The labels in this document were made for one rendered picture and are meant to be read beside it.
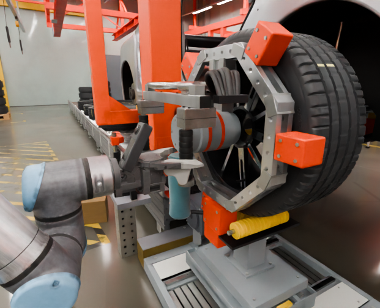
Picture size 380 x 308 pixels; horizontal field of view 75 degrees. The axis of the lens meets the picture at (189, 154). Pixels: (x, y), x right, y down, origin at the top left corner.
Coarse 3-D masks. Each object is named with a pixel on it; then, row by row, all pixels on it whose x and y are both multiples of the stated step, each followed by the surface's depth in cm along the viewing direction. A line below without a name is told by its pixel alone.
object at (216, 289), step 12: (192, 252) 132; (192, 264) 125; (204, 264) 123; (204, 276) 115; (216, 276) 116; (216, 288) 106; (312, 288) 106; (216, 300) 108; (228, 300) 103; (288, 300) 99; (300, 300) 100; (312, 300) 104
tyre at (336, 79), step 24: (288, 48) 67; (312, 48) 71; (288, 72) 68; (312, 72) 65; (336, 72) 69; (312, 96) 63; (336, 96) 67; (360, 96) 72; (312, 120) 63; (336, 120) 66; (360, 120) 71; (336, 144) 67; (360, 144) 74; (288, 168) 72; (312, 168) 66; (336, 168) 72; (288, 192) 73; (312, 192) 75; (264, 216) 85
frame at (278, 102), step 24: (216, 48) 81; (240, 48) 70; (192, 72) 97; (264, 72) 70; (264, 96) 66; (288, 96) 65; (288, 120) 65; (264, 144) 67; (264, 168) 69; (216, 192) 93; (240, 192) 80; (264, 192) 76
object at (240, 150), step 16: (240, 80) 90; (256, 96) 83; (240, 112) 97; (256, 112) 87; (256, 128) 86; (240, 144) 95; (256, 144) 91; (208, 160) 111; (224, 160) 113; (240, 160) 94; (256, 160) 86; (224, 176) 105; (240, 176) 95; (256, 176) 109
